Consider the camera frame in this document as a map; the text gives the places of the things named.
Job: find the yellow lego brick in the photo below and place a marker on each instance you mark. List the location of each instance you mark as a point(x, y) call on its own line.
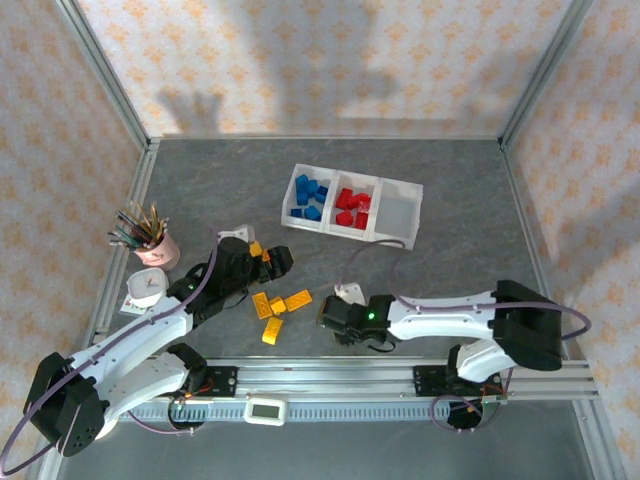
point(298, 300)
point(272, 331)
point(256, 249)
point(277, 305)
point(261, 305)
point(266, 256)

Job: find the red lego brick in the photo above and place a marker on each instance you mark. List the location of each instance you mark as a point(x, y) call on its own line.
point(344, 197)
point(366, 205)
point(343, 218)
point(356, 199)
point(360, 221)

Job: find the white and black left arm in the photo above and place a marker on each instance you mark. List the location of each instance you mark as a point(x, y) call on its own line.
point(140, 325)

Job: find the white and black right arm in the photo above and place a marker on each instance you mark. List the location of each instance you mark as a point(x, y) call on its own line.
point(440, 317)

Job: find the pink pencil cup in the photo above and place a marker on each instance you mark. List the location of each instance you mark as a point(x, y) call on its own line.
point(162, 255)

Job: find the white alarm clock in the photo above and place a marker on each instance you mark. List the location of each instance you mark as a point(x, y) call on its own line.
point(145, 287)

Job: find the white plastic bin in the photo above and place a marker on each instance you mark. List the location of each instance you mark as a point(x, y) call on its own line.
point(327, 177)
point(397, 215)
point(372, 185)

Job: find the bunch of colored pencils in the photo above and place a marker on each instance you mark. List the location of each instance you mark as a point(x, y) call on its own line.
point(142, 225)

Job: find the small white card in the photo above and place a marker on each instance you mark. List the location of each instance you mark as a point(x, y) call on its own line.
point(131, 306)

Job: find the white digital timer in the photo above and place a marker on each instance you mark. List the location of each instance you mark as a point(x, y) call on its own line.
point(265, 411)

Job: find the small green circuit board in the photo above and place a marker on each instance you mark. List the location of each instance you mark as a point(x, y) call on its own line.
point(492, 402)

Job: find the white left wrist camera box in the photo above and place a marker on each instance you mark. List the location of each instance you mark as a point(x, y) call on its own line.
point(239, 233)

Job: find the wide aluminum mounting rail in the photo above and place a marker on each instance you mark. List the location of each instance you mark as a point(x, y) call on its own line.
point(325, 375)

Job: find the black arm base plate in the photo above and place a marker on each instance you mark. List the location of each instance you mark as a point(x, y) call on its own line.
point(427, 380)
point(225, 382)

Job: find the aluminum frame rail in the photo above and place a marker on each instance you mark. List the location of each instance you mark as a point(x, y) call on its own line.
point(597, 445)
point(535, 250)
point(140, 180)

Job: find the aluminum frame corner post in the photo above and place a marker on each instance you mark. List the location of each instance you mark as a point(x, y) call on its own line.
point(107, 80)
point(545, 70)

